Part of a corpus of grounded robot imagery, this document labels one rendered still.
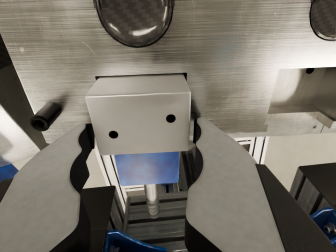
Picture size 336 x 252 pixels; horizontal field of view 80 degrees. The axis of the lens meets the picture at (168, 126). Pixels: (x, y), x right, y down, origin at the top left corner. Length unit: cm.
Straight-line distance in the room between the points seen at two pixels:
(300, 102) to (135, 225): 38
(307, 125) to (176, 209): 31
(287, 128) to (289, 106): 11
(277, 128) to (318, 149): 141
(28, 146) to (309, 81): 24
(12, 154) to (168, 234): 32
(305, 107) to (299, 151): 143
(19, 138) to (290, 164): 160
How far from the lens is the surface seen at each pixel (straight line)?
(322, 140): 165
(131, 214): 49
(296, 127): 30
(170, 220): 46
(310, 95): 20
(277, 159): 159
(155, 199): 18
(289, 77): 18
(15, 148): 23
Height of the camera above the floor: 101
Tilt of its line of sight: 58 degrees down
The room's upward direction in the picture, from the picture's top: 174 degrees clockwise
